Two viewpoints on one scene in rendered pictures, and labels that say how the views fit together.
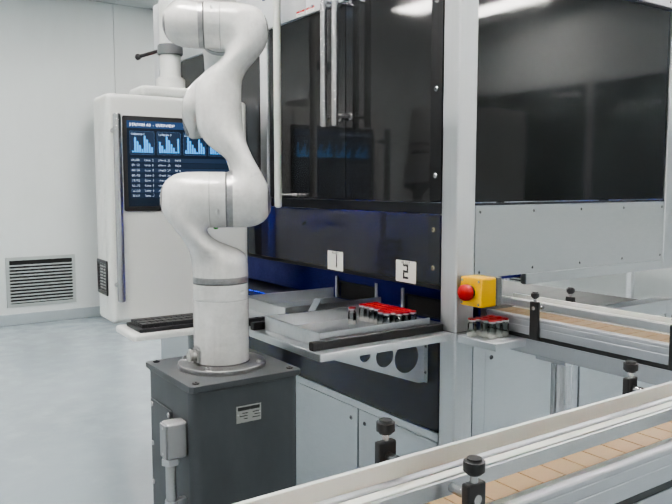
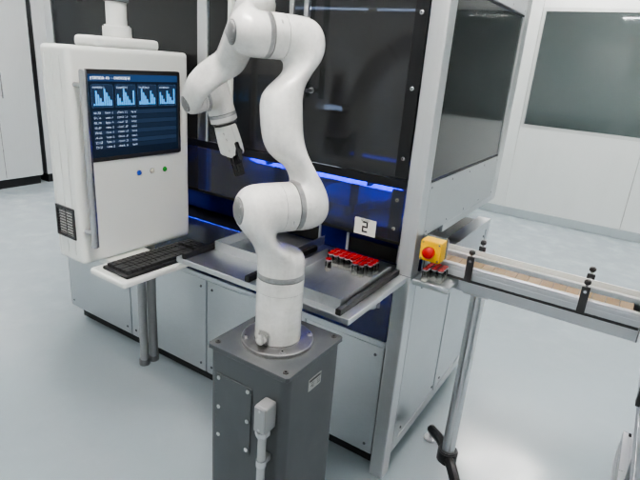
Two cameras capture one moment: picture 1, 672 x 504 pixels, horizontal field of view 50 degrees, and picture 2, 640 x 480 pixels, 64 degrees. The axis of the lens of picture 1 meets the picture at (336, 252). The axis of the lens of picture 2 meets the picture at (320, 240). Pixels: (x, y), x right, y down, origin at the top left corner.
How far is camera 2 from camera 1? 83 cm
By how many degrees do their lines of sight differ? 27
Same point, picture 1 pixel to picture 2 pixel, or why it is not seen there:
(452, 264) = (413, 229)
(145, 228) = (108, 176)
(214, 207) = (291, 220)
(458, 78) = (437, 86)
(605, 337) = (527, 287)
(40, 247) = not seen: outside the picture
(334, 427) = not seen: hidden behind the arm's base
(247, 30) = (314, 49)
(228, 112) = (299, 130)
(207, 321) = (278, 313)
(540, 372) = not seen: hidden behind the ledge
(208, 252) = (285, 258)
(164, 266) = (125, 209)
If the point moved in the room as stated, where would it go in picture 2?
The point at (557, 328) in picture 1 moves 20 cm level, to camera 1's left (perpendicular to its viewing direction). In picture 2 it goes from (488, 276) to (437, 282)
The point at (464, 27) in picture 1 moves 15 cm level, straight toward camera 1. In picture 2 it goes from (446, 43) to (470, 42)
